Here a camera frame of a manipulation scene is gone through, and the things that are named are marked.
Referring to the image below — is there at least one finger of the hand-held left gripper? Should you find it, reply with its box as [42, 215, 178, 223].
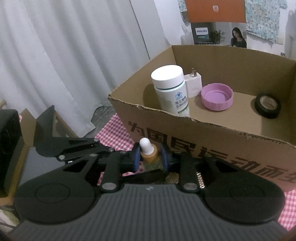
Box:
[33, 105, 115, 162]
[120, 169, 167, 184]

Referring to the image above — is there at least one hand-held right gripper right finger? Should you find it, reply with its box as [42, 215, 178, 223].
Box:
[161, 145, 242, 193]

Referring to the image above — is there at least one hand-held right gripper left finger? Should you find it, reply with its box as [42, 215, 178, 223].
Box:
[58, 148, 141, 193]

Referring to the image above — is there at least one green dropper bottle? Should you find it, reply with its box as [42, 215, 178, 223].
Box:
[139, 137, 166, 173]

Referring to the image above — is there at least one white supplement bottle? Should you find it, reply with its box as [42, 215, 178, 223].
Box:
[151, 65, 190, 117]

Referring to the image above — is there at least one brown cardboard box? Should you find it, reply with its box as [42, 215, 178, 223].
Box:
[107, 45, 296, 197]

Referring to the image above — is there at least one pink plastic lid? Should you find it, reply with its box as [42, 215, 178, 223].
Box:
[200, 83, 234, 112]

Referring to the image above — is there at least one white charger plug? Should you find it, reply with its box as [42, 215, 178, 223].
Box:
[184, 68, 203, 99]

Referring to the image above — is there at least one black tape roll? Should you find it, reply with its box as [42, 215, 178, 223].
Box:
[254, 93, 282, 119]

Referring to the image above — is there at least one tan wooden furniture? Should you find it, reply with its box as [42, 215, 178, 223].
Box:
[0, 100, 78, 204]

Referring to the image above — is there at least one pink checked tablecloth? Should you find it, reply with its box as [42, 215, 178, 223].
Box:
[96, 113, 296, 231]

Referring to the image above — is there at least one white curtain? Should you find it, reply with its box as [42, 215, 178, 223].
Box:
[0, 0, 183, 139]

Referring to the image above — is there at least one orange printed carton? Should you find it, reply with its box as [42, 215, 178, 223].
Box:
[180, 0, 247, 49]

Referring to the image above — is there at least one patterned wall cloth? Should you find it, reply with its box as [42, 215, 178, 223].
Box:
[178, 0, 287, 43]

